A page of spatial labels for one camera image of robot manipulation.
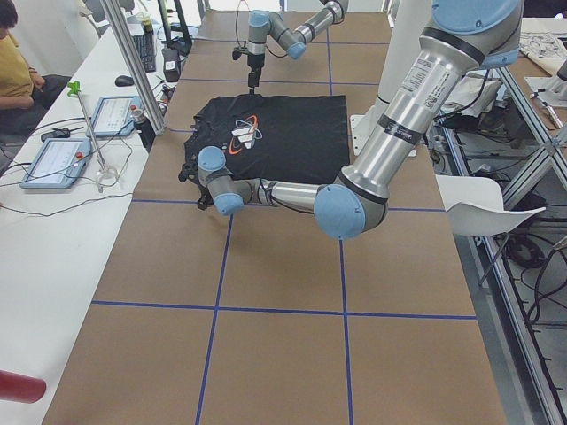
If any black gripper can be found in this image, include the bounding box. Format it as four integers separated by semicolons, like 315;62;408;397
197;184;213;211
247;53;265;95

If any black graphic t-shirt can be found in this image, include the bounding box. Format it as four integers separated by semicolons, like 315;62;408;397
184;94;350;184

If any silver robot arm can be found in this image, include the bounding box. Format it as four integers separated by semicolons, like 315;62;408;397
197;1;524;240
239;0;349;94

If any black water bottle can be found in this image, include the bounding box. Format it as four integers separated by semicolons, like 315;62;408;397
130;104;155;153

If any metal stand green top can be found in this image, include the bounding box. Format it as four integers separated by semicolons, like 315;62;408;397
66;81;119;193

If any black keyboard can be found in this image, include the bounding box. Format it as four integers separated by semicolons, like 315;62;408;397
131;33;156;73

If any far teach pendant tablet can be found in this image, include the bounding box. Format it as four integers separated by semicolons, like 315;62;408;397
91;96;142;138

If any teach pendant tablet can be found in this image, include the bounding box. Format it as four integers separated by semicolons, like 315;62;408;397
19;138;91;189
91;96;142;138

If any black computer mouse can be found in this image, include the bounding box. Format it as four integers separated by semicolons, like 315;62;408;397
114;75;134;88

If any near teach pendant tablet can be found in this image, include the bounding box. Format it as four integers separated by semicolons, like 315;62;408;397
19;138;91;189

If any person in yellow shirt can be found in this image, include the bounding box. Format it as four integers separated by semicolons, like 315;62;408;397
1;1;70;137

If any white plastic chair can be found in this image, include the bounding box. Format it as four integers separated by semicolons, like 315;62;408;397
436;175;546;236

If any red cylinder bottle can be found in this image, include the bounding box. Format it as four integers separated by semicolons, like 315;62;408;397
0;370;46;404

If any aluminium frame post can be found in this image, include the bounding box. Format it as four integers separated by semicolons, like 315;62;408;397
101;0;166;135

